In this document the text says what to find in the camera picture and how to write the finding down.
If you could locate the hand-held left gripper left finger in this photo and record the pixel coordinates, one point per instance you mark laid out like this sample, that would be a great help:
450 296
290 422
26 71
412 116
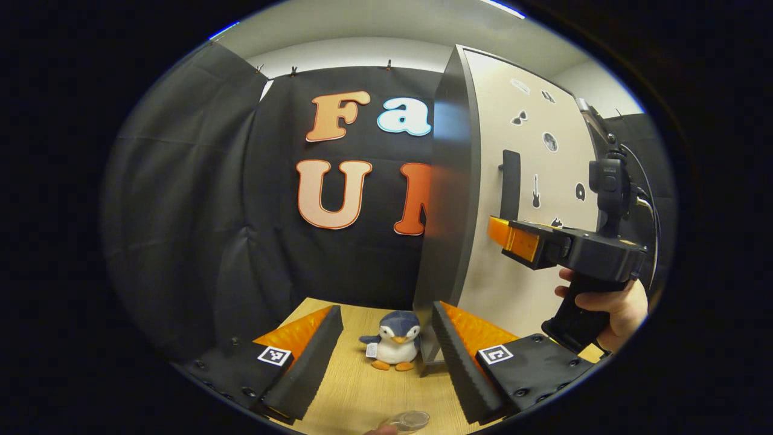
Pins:
314 368

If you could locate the grey cabinet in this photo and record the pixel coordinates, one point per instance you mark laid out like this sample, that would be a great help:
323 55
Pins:
450 181

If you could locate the ceiling light strip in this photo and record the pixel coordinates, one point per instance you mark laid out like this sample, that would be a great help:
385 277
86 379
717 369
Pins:
504 8
223 31

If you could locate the penguin plush toy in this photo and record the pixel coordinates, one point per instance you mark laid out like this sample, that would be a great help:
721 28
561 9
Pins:
392 344

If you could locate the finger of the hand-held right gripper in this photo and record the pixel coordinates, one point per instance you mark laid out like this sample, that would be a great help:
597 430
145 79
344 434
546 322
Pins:
522 241

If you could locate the white cabinet door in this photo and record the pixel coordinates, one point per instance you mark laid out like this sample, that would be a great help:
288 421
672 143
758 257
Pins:
483 290

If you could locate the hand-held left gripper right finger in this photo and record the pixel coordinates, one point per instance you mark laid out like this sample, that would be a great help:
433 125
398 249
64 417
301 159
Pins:
456 368

